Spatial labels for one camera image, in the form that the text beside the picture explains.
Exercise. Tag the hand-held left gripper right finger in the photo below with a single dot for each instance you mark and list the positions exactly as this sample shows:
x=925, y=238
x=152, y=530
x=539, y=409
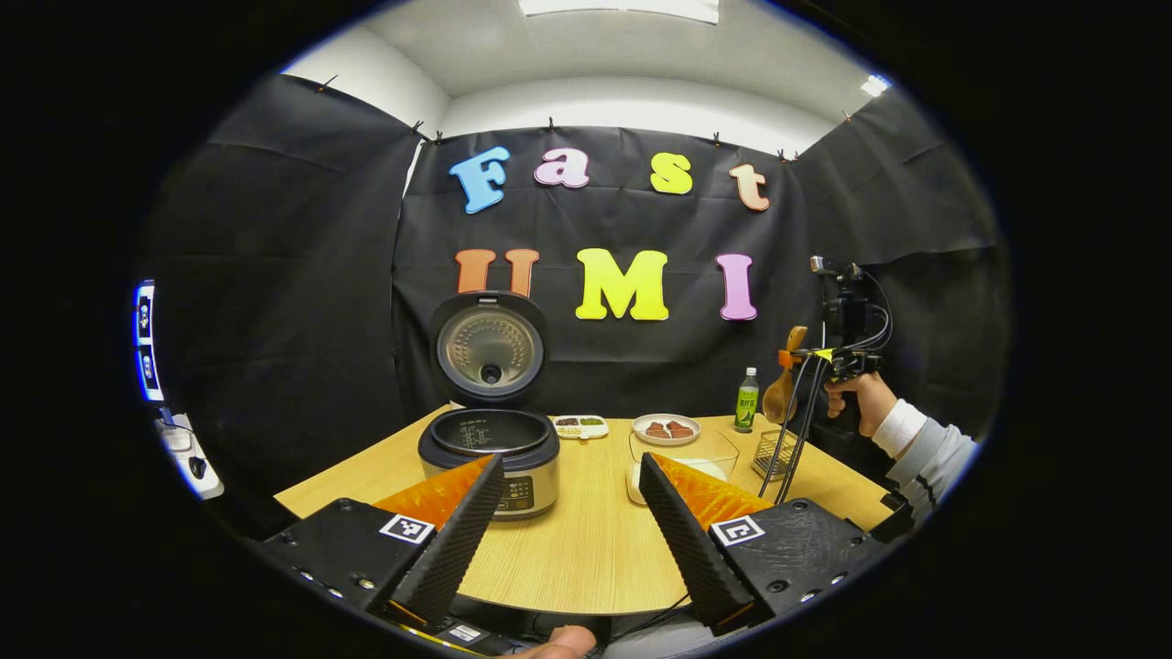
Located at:
x=687, y=540

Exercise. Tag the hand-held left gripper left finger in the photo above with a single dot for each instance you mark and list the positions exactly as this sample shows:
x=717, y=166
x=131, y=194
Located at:
x=462, y=540

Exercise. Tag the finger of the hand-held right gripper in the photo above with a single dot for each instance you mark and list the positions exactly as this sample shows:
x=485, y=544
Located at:
x=789, y=359

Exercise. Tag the wooden spoon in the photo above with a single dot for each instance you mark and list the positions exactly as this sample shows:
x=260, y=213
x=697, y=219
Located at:
x=780, y=398

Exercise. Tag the clear box of white rice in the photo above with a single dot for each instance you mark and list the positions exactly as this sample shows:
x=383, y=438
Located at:
x=707, y=469

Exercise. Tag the dark lidded silver rice cooker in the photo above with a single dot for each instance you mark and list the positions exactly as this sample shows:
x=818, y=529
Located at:
x=490, y=348

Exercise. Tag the green tea bottle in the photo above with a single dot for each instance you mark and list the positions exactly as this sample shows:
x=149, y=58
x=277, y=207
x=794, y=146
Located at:
x=747, y=407

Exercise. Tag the round white plate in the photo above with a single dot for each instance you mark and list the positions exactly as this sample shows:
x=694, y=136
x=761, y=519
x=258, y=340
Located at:
x=667, y=439

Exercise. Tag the red meat piece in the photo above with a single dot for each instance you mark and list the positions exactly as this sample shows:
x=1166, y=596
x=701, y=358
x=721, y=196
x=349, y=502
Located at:
x=680, y=428
x=656, y=429

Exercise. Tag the white divided bean dish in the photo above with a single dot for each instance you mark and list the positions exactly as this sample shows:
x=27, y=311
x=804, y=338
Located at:
x=580, y=426

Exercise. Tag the black backdrop cloth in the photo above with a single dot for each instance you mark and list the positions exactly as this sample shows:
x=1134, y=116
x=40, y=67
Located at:
x=632, y=366

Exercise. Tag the small ceiling light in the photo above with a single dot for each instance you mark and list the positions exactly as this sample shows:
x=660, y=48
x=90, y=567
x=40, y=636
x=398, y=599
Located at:
x=874, y=85

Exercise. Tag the white side desk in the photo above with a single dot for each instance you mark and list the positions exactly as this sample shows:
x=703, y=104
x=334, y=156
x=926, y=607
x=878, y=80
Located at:
x=188, y=453

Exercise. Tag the blue lit computer monitor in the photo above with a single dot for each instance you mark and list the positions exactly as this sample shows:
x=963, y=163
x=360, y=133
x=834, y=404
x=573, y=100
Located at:
x=146, y=343

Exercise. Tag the large ceiling light panel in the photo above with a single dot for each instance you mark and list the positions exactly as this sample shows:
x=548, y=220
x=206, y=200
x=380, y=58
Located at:
x=623, y=7

